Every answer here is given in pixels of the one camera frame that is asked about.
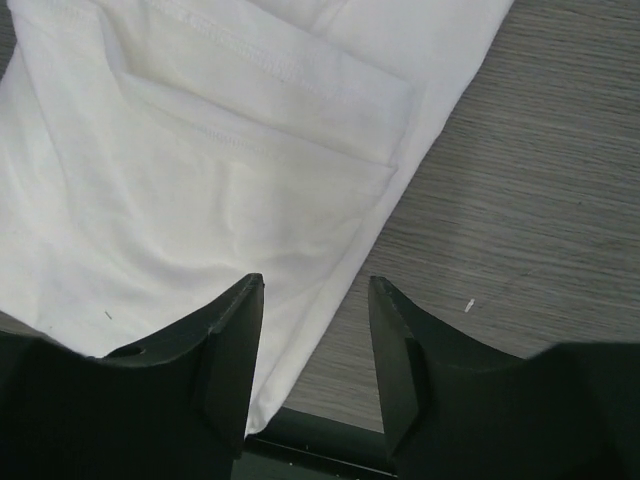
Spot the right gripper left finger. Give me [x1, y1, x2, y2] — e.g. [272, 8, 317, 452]
[1, 274, 264, 479]

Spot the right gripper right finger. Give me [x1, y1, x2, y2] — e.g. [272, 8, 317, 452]
[368, 276, 639, 479]

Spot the white t-shirt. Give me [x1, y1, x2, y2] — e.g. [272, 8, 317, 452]
[1, 1, 510, 434]

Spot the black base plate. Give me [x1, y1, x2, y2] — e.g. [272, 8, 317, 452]
[231, 408, 396, 480]

